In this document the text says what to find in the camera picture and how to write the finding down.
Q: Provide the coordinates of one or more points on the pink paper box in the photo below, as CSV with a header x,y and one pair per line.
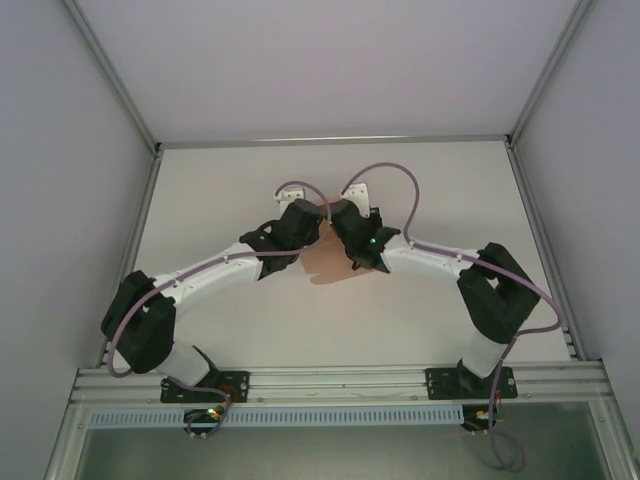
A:
x,y
327,262

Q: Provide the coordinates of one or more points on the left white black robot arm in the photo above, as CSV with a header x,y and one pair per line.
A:
x,y
210,277

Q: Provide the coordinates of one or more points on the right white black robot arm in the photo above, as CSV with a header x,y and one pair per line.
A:
x,y
425,262

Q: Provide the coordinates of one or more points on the aluminium crossbar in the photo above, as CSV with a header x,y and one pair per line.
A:
x,y
330,140

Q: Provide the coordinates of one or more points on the left black circuit board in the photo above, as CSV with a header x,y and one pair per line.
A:
x,y
200,416

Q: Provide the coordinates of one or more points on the black circuit board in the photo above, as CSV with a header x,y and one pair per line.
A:
x,y
472,425
200,416

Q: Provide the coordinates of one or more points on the grey metal panel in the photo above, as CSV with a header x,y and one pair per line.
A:
x,y
325,455

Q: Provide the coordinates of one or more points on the right black circuit board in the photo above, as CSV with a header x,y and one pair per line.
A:
x,y
472,425

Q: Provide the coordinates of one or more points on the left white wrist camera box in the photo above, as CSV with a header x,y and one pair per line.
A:
x,y
290,193

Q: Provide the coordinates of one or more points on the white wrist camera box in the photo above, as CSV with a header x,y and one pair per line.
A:
x,y
359,194
290,193

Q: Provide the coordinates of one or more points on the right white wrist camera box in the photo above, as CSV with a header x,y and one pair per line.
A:
x,y
359,194

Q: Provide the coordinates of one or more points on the aluminium side rail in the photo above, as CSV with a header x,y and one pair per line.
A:
x,y
531,210
145,210

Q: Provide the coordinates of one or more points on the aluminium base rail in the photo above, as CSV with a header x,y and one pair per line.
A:
x,y
340,385

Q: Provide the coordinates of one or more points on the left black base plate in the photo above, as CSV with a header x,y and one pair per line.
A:
x,y
235,387

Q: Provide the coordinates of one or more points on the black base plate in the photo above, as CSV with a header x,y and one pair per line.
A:
x,y
235,387
442,385

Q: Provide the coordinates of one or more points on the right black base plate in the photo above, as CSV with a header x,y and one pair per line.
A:
x,y
442,385

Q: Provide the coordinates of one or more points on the aluminium frame post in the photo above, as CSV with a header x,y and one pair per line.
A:
x,y
112,75
550,70

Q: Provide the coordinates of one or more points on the aluminium panel frame bar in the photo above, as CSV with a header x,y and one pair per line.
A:
x,y
612,440
62,440

